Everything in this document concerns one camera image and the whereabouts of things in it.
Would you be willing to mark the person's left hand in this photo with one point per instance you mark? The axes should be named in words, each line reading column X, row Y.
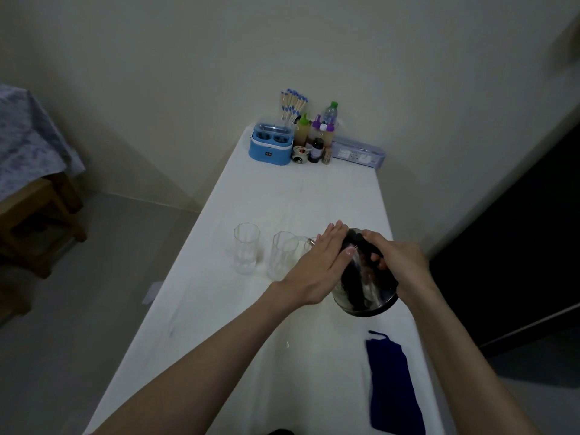
column 312, row 271

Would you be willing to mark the person's right hand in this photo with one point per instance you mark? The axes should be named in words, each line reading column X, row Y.
column 403, row 265

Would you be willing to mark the person's left little finger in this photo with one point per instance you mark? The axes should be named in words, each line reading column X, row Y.
column 317, row 245

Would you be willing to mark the person's left thumb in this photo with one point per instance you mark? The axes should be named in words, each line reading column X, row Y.
column 346, row 257

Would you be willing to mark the person's left middle finger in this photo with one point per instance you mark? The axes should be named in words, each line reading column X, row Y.
column 337, row 233

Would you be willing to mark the person's right fingers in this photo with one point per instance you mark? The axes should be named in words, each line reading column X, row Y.
column 375, row 244

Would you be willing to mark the glass kettle with black lid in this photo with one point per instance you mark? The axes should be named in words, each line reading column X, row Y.
column 362, row 289

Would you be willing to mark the person's left forearm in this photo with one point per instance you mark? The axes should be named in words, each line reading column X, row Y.
column 204, row 362

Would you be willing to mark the person's right forearm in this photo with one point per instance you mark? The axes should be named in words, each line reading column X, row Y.
column 457, row 357

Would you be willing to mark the clear drinking glass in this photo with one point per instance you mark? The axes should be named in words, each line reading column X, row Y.
column 282, row 255
column 304, row 246
column 247, row 249

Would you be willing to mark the white table cover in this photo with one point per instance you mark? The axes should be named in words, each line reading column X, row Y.
column 281, row 199

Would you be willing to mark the small brown vial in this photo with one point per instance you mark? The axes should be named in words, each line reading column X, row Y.
column 326, row 156

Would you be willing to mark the clear plastic storage box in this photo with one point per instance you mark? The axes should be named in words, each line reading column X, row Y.
column 360, row 153

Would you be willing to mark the dark brown glass bottle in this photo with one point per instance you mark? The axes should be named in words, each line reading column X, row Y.
column 316, row 151

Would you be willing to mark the small round jar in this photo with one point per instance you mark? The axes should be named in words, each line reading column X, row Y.
column 299, row 155

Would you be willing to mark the squeeze bottle purple cap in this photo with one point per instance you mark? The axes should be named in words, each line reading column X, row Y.
column 316, row 129
column 330, row 134

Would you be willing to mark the squeeze bottle white cap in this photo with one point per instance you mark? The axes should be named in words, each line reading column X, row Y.
column 322, row 131

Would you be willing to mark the yellow bottle green cap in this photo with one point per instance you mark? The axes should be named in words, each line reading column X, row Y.
column 301, row 133

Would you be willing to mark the blue wax warmer appliance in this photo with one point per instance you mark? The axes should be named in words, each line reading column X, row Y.
column 269, row 147

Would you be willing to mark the clear water bottle green cap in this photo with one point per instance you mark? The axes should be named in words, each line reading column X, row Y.
column 330, row 114

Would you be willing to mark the dark blue cloth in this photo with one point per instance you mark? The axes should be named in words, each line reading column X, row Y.
column 392, row 385

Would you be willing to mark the bundle of blue-tipped wooden sticks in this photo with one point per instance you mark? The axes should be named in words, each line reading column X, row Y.
column 293, row 104

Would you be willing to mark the wooden table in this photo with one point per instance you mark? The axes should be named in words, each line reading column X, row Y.
column 40, row 221

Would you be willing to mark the blue grey patterned cloth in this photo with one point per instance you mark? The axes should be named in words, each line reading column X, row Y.
column 27, row 140

